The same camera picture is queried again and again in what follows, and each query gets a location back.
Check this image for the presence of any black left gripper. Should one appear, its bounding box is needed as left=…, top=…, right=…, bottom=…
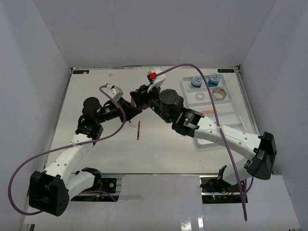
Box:
left=96, top=97, right=142, bottom=124

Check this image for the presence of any brown packing tape roll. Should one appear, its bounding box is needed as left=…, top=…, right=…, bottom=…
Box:
left=212, top=87, right=227, bottom=101

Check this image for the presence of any orange eraser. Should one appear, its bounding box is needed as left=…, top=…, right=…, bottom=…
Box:
left=131, top=97, right=136, bottom=107

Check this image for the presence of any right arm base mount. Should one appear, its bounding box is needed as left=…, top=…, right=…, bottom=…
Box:
left=200, top=166, right=242, bottom=204

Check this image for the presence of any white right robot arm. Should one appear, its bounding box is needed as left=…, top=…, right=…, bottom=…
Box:
left=130, top=85, right=277, bottom=192

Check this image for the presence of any clear tape roll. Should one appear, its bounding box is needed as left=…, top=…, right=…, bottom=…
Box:
left=195, top=92, right=205, bottom=101

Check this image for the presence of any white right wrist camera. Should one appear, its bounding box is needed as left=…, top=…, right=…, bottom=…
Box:
left=147, top=67, right=166, bottom=93

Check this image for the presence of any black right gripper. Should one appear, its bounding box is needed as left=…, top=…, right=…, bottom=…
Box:
left=130, top=83, right=172, bottom=125

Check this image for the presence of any left black table label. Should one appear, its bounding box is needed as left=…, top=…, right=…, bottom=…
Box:
left=73, top=70, right=90, bottom=75

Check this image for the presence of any right black table label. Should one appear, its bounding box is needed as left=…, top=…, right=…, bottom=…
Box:
left=218, top=69, right=235, bottom=73

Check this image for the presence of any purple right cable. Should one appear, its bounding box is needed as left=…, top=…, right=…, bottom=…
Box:
left=156, top=63, right=255, bottom=221

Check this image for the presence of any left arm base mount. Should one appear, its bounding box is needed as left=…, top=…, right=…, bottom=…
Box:
left=71, top=167, right=121, bottom=202

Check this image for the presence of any orange pink highlighter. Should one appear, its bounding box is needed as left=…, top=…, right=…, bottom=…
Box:
left=202, top=110, right=215, bottom=115

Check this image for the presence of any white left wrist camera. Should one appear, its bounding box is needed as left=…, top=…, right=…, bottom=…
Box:
left=107, top=85, right=123, bottom=102

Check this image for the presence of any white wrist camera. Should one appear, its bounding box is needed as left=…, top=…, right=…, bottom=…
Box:
left=147, top=67, right=166, bottom=93
left=107, top=85, right=123, bottom=102

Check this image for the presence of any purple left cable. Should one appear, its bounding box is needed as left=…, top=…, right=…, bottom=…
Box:
left=8, top=83, right=127, bottom=216

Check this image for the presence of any red pen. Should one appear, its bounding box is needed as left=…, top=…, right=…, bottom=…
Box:
left=137, top=120, right=141, bottom=140

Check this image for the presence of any white compartment tray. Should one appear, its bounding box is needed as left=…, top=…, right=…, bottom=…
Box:
left=181, top=74, right=244, bottom=147

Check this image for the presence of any black table label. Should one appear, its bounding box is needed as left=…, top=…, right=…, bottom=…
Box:
left=73, top=70, right=90, bottom=75
left=218, top=69, right=235, bottom=73

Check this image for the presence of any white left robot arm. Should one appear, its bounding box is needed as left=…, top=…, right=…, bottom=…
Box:
left=29, top=97, right=142, bottom=216

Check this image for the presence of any blue tape roll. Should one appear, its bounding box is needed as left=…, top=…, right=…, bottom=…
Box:
left=208, top=73, right=221, bottom=87
left=191, top=76, right=203, bottom=88

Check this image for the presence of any purple cable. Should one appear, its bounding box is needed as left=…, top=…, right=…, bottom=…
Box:
left=156, top=63, right=255, bottom=221
left=8, top=83, right=127, bottom=216

